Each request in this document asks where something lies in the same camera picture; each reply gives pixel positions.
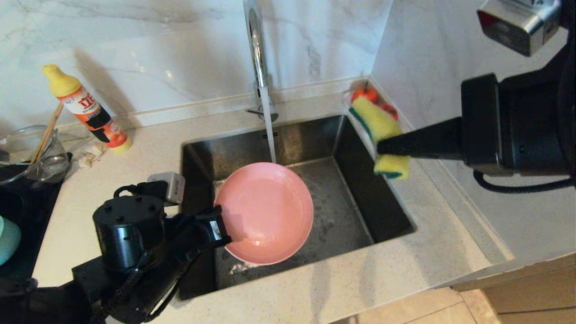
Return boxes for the teal bowl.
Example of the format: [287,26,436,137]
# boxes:
[0,216,22,266]

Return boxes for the black induction cooktop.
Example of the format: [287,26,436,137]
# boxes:
[0,153,75,288]

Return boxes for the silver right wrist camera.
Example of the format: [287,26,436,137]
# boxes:
[477,0,563,57]

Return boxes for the chrome kitchen faucet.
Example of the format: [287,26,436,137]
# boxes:
[244,0,279,123]

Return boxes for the wooden chopstick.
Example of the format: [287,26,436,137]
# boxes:
[33,103,66,165]
[30,103,63,165]

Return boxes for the yellow sponge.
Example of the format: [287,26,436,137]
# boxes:
[349,95,411,180]

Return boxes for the stainless steel sink basin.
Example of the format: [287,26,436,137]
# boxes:
[179,115,415,301]

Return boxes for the wooden cabinet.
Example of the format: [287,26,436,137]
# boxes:
[450,254,576,324]

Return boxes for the pink plate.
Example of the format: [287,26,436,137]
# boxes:
[214,162,315,265]

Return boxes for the crumpled white tissue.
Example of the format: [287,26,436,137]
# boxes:
[79,143,108,169]

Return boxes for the clear glass bowl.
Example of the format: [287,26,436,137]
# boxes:
[0,125,72,186]

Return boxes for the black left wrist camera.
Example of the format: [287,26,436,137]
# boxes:
[148,172,186,204]

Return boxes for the yellow-capped orange dish soap bottle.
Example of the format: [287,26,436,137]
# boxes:
[43,63,133,153]

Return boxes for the orange persimmon fruit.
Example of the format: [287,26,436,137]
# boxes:
[352,85,379,103]

